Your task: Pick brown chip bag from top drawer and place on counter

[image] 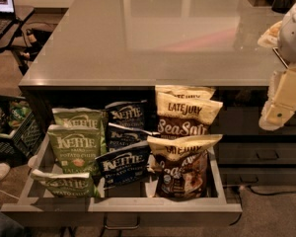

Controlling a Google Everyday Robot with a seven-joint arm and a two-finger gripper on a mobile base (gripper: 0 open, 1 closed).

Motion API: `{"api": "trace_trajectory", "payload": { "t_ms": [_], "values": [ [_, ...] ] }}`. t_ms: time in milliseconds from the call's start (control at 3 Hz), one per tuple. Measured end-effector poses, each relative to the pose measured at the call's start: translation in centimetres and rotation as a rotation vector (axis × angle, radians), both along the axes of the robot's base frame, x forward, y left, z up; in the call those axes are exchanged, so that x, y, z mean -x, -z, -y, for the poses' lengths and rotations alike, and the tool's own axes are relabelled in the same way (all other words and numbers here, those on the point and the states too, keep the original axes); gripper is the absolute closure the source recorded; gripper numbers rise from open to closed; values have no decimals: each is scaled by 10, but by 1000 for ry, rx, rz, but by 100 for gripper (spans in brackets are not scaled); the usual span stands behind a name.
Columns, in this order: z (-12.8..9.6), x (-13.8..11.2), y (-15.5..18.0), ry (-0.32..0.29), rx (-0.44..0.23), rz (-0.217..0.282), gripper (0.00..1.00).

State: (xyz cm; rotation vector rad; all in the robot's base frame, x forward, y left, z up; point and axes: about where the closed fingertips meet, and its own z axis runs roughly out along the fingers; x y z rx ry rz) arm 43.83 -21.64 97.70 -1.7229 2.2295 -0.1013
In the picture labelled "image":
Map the brown late july bag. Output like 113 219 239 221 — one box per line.
156 93 223 139
147 134 222 198
155 85 215 100

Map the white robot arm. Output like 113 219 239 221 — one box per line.
258 3 296 130

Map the rear blue Kettle chip bag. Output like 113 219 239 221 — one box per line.
106 100 147 128

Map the blue kettle chip bag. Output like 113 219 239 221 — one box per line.
106 100 147 128
95 140 151 189
107 122 160 152

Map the front blue Kettle chip bag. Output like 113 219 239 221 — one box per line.
95 140 151 189

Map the middle blue Kettle chip bag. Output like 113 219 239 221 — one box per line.
107 122 160 152

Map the rear green Kettle chip bag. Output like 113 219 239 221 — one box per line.
52 108 108 154

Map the green kettle chip bag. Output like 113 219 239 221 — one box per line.
47 124 101 175
52 108 108 154
31 169 100 198

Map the open grey top drawer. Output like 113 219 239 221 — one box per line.
1 147 242 227

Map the middle green Kettle chip bag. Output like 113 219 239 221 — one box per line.
47 124 101 175

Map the front green Kettle chip bag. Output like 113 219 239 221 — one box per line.
31 169 100 198

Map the green bag in crate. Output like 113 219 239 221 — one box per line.
8 101 32 129

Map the black checkered marker board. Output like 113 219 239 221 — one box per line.
272 47 289 68

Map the dark cabinet with drawers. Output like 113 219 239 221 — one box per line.
210 87 296 186

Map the black plastic crate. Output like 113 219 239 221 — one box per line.
0 95 43 159

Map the black cable on floor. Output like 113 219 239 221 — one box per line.
229 185 296 227

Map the metal drawer handle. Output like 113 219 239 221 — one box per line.
104 216 140 230

